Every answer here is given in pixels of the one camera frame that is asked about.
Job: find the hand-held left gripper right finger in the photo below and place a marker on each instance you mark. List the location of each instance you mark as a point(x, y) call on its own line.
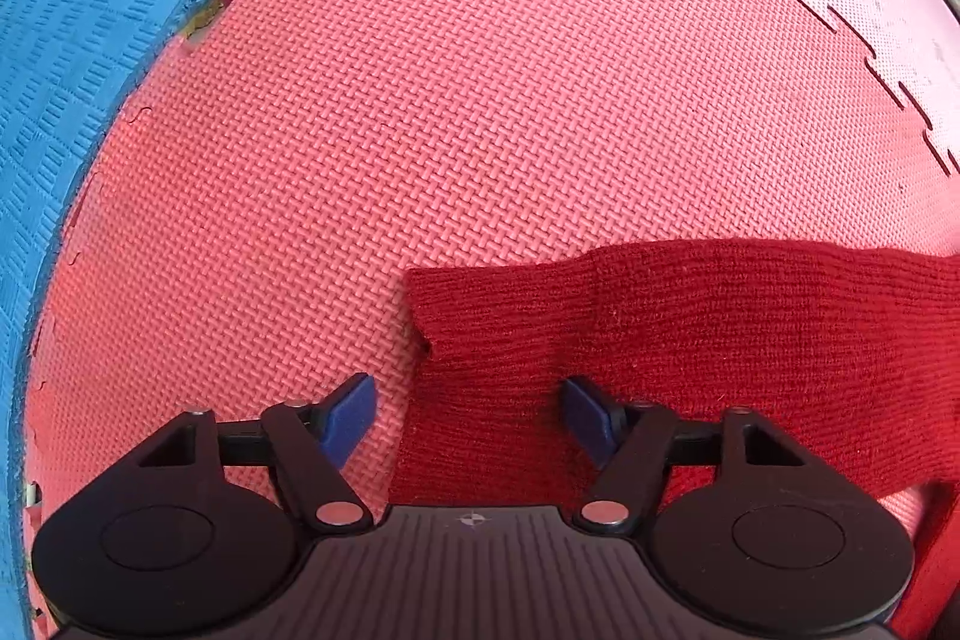
point(587, 419)

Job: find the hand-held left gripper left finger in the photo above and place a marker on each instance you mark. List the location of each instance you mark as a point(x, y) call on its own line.
point(351, 419)

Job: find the red knit sweater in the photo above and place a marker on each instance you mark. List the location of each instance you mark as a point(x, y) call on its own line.
point(750, 325)

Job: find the red foam floor mat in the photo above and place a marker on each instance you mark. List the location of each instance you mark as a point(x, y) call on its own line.
point(450, 85)

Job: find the blue foam floor mat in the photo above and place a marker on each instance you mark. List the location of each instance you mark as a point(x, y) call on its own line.
point(75, 48)

